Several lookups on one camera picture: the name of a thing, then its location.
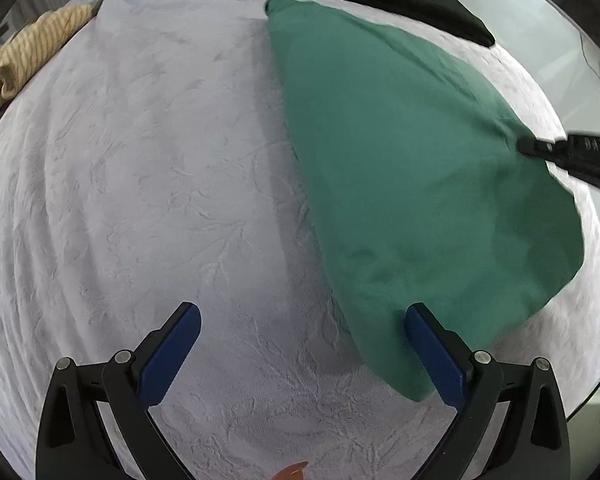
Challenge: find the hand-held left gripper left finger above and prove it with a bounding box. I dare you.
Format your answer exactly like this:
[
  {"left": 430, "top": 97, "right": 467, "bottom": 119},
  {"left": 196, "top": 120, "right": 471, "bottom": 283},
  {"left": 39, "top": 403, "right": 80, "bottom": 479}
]
[{"left": 36, "top": 302, "right": 202, "bottom": 480}]

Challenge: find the person's left hand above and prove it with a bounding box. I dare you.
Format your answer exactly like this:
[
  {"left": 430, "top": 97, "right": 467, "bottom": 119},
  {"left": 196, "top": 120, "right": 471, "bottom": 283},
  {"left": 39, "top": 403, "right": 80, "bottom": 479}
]
[{"left": 272, "top": 460, "right": 309, "bottom": 480}]

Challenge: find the beige knitted cloth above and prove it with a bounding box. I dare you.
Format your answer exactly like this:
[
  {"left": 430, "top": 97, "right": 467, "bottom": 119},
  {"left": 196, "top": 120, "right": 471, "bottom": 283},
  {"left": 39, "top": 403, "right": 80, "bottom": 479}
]
[{"left": 0, "top": 2, "right": 96, "bottom": 111}]

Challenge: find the white textured blanket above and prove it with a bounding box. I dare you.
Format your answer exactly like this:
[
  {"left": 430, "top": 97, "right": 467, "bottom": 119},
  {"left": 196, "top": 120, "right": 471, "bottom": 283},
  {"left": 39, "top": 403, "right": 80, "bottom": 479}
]
[{"left": 0, "top": 0, "right": 600, "bottom": 480}]

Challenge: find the green garment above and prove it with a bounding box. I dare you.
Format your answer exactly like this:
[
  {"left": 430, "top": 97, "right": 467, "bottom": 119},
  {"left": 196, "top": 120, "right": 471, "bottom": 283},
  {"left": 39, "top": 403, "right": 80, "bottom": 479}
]
[{"left": 265, "top": 0, "right": 587, "bottom": 402}]

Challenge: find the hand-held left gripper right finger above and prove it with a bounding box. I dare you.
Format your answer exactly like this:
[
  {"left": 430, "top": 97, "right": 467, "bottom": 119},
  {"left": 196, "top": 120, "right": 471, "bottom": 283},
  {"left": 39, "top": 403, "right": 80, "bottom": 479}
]
[{"left": 404, "top": 302, "right": 572, "bottom": 480}]

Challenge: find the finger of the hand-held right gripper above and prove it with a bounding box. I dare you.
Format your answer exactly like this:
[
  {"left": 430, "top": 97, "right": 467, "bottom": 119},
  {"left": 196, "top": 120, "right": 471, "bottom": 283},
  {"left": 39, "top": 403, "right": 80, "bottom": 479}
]
[{"left": 516, "top": 131, "right": 600, "bottom": 196}]

